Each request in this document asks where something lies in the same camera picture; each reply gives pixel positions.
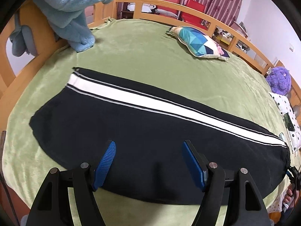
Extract black pants with white stripe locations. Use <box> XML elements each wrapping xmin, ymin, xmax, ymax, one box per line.
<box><xmin>29</xmin><ymin>67</ymin><xmax>292</xmax><ymax>205</ymax></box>

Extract white floral pillow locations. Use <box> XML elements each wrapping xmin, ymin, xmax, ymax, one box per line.
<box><xmin>269</xmin><ymin>92</ymin><xmax>301</xmax><ymax>153</ymax></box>

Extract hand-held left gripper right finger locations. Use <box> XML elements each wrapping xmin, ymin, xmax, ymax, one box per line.
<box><xmin>182</xmin><ymin>140</ymin><xmax>271</xmax><ymax>226</ymax></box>

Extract purple plush toy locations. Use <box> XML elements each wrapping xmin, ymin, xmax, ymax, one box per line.
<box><xmin>266</xmin><ymin>66</ymin><xmax>292</xmax><ymax>95</ymax></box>

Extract person's right hand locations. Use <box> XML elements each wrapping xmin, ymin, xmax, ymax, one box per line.
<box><xmin>282</xmin><ymin>188</ymin><xmax>299</xmax><ymax>208</ymax></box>

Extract wooden bed frame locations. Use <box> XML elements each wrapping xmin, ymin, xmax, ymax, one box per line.
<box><xmin>0</xmin><ymin>0</ymin><xmax>301</xmax><ymax>128</ymax></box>

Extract green fleece blanket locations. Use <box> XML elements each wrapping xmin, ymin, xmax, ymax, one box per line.
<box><xmin>1</xmin><ymin>18</ymin><xmax>293</xmax><ymax>226</ymax></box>

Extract geometric patterned pillow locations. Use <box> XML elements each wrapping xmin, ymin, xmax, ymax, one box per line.
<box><xmin>166</xmin><ymin>26</ymin><xmax>231</xmax><ymax>62</ymax></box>

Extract person's right forearm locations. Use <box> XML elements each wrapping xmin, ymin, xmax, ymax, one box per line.
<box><xmin>277</xmin><ymin>205</ymin><xmax>299</xmax><ymax>226</ymax></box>

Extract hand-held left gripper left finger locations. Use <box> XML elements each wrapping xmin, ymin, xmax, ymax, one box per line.
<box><xmin>25</xmin><ymin>140</ymin><xmax>116</xmax><ymax>226</ymax></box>

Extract dark phone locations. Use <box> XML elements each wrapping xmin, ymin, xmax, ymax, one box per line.
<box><xmin>283</xmin><ymin>113</ymin><xmax>295</xmax><ymax>131</ymax></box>

